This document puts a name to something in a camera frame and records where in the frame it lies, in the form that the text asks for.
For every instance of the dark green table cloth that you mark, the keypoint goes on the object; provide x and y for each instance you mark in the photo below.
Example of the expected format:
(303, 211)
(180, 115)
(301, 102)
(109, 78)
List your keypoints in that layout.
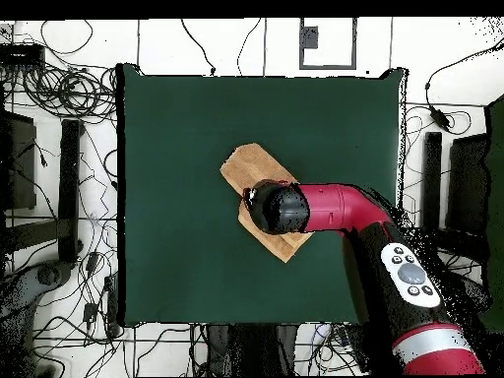
(177, 256)

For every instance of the dark pedestal leg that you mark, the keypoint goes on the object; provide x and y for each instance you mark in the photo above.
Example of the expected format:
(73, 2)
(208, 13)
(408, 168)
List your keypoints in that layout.
(47, 275)

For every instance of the flat black device box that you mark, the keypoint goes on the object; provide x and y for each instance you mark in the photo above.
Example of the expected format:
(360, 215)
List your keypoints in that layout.
(21, 55)

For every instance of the dark green fabric item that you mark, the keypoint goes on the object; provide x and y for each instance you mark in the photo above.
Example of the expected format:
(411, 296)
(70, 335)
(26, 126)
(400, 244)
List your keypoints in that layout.
(497, 197)

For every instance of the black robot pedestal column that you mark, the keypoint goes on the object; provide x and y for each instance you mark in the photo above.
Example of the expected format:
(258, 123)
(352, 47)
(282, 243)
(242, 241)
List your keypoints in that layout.
(252, 350)

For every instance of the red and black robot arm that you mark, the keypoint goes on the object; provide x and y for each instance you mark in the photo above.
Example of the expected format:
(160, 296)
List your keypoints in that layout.
(334, 204)

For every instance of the tan terry towel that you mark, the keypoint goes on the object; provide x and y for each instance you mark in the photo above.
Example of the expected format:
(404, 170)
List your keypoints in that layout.
(252, 165)

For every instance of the black upright stand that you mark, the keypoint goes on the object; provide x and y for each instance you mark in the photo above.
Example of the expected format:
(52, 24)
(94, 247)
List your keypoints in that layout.
(70, 177)
(432, 177)

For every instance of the black power adapter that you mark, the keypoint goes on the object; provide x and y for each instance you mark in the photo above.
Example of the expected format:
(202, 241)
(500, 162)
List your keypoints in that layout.
(439, 117)
(89, 313)

